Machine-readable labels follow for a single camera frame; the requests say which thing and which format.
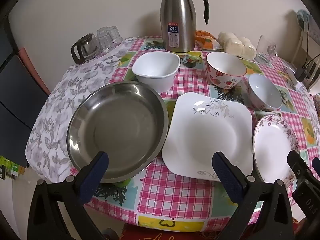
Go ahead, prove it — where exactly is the white printed box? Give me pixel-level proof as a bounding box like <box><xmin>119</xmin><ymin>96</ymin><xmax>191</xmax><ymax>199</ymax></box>
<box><xmin>297</xmin><ymin>9</ymin><xmax>320</xmax><ymax>43</ymax></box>

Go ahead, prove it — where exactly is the small white floral bowl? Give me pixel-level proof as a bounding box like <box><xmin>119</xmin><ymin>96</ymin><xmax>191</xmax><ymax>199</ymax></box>
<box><xmin>247</xmin><ymin>74</ymin><xmax>283</xmax><ymax>112</ymax></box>

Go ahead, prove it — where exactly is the small white box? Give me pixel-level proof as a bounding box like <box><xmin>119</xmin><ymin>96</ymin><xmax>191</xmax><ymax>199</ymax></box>
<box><xmin>286</xmin><ymin>67</ymin><xmax>303</xmax><ymax>90</ymax></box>

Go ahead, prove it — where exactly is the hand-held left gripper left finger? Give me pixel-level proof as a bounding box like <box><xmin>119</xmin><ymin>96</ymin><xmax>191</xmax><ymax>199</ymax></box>
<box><xmin>27</xmin><ymin>151</ymin><xmax>110</xmax><ymax>240</ymax></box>

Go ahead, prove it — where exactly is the orange snack packet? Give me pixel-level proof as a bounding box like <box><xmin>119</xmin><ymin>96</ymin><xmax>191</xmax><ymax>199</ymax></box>
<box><xmin>195</xmin><ymin>30</ymin><xmax>215</xmax><ymax>50</ymax></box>

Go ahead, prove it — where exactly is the stainless steel thermos jug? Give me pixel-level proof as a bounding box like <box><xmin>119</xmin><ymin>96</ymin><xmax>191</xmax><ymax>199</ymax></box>
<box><xmin>158</xmin><ymin>0</ymin><xmax>209</xmax><ymax>53</ymax></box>

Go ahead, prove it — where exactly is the stainless steel basin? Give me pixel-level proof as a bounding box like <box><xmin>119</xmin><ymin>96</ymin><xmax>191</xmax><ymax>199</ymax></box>
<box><xmin>66</xmin><ymin>81</ymin><xmax>169</xmax><ymax>183</ymax></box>

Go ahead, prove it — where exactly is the pink floral round plate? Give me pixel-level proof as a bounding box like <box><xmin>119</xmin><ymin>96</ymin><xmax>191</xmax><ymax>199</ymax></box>
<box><xmin>253</xmin><ymin>114</ymin><xmax>300</xmax><ymax>184</ymax></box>

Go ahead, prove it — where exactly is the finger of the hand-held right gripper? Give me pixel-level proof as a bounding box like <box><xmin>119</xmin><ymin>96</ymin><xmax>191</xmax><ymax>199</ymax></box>
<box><xmin>312</xmin><ymin>157</ymin><xmax>320</xmax><ymax>177</ymax></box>
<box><xmin>287</xmin><ymin>150</ymin><xmax>320</xmax><ymax>228</ymax></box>

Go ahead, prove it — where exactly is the black power adapter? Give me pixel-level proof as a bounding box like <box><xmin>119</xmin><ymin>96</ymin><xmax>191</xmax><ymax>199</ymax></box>
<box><xmin>296</xmin><ymin>66</ymin><xmax>311</xmax><ymax>81</ymax></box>

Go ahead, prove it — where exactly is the pink checked tablecloth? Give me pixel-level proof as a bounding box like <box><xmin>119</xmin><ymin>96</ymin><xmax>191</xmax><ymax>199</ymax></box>
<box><xmin>70</xmin><ymin>36</ymin><xmax>318</xmax><ymax>233</ymax></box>

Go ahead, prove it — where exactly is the clear glass mug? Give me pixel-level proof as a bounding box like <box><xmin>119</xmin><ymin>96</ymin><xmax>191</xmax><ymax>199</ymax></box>
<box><xmin>254</xmin><ymin>35</ymin><xmax>278</xmax><ymax>64</ymax></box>

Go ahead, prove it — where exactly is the white square bowl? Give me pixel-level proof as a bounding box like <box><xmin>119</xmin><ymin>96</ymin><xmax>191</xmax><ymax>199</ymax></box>
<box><xmin>132</xmin><ymin>51</ymin><xmax>181</xmax><ymax>92</ymax></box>

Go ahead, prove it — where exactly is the white square plate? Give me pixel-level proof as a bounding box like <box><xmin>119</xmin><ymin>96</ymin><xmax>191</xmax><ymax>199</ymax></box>
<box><xmin>161</xmin><ymin>92</ymin><xmax>253</xmax><ymax>182</ymax></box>

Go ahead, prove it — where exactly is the grey floral cloth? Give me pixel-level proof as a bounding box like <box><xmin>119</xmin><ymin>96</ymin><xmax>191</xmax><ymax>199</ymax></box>
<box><xmin>25</xmin><ymin>37</ymin><xmax>137</xmax><ymax>183</ymax></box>

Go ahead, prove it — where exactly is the red chair back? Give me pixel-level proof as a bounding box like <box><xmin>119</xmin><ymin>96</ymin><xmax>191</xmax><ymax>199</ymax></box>
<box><xmin>19</xmin><ymin>47</ymin><xmax>50</xmax><ymax>96</ymax></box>

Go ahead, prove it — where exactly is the bag of white buns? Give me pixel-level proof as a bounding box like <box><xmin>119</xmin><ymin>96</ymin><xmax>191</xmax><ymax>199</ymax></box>
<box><xmin>217</xmin><ymin>32</ymin><xmax>257</xmax><ymax>60</ymax></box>

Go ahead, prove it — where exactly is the dark blue cabinet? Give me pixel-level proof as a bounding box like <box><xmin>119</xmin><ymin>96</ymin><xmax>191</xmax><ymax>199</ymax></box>
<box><xmin>0</xmin><ymin>15</ymin><xmax>48</xmax><ymax>168</ymax></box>

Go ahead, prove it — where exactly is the strawberry print bowl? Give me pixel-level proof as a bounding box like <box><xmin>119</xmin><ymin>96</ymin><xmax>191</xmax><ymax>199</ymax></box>
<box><xmin>206</xmin><ymin>51</ymin><xmax>247</xmax><ymax>89</ymax></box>

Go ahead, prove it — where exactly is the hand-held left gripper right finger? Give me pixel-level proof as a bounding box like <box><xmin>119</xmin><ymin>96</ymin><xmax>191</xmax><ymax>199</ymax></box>
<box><xmin>212</xmin><ymin>151</ymin><xmax>294</xmax><ymax>240</ymax></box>

